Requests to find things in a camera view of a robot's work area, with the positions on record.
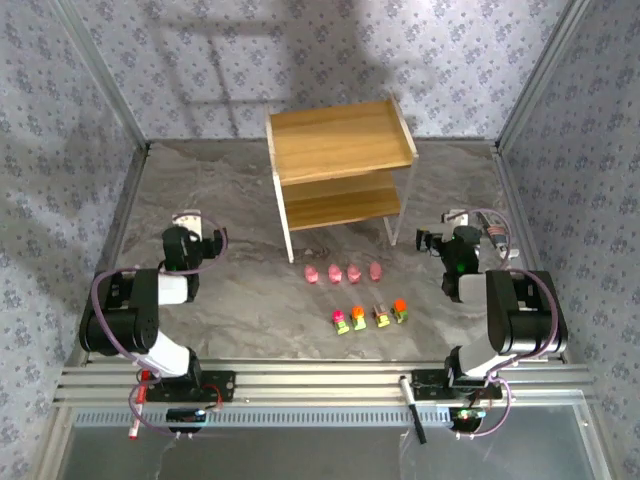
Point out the pink plastic pig toy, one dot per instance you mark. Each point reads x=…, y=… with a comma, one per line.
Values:
x=335, y=274
x=311, y=274
x=375, y=271
x=354, y=273

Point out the green toy truck orange top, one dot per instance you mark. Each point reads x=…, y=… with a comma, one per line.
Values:
x=400, y=310
x=358, y=318

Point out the green toy truck brown box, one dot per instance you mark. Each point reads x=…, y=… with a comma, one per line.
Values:
x=381, y=317

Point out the green toy truck pink top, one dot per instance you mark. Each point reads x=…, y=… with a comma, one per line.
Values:
x=340, y=322

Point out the wooden two-tier shelf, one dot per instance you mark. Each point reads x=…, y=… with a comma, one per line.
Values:
x=340, y=140

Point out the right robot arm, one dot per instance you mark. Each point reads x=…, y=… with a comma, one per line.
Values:
x=520, y=320

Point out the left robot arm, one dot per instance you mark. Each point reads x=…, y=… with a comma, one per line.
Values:
x=120, y=320

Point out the grey tool with red stripes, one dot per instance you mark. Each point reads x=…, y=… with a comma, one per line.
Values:
x=495, y=232

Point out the black controller board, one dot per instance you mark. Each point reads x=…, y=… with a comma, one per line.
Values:
x=467, y=417
x=185, y=417

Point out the black marker pen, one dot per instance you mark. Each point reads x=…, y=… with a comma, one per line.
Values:
x=417, y=425

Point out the red marker pen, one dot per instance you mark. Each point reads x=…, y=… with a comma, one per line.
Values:
x=134, y=430

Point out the grey glossy panel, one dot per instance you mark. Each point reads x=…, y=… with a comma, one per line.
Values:
x=300, y=455

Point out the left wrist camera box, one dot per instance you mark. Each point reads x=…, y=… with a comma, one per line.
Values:
x=186, y=224

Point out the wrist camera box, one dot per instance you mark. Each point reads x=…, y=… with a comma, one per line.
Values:
x=456, y=218
x=186, y=224

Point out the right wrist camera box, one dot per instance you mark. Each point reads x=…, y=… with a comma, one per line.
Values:
x=456, y=218

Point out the aluminium side rail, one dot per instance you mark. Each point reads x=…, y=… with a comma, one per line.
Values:
x=125, y=200
x=517, y=200

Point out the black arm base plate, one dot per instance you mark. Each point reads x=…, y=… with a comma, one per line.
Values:
x=225, y=385
x=425, y=385

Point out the aluminium mounting rail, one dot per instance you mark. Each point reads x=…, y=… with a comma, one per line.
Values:
x=320, y=380

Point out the aluminium frame post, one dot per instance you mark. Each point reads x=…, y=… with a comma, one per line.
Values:
x=542, y=75
x=104, y=75

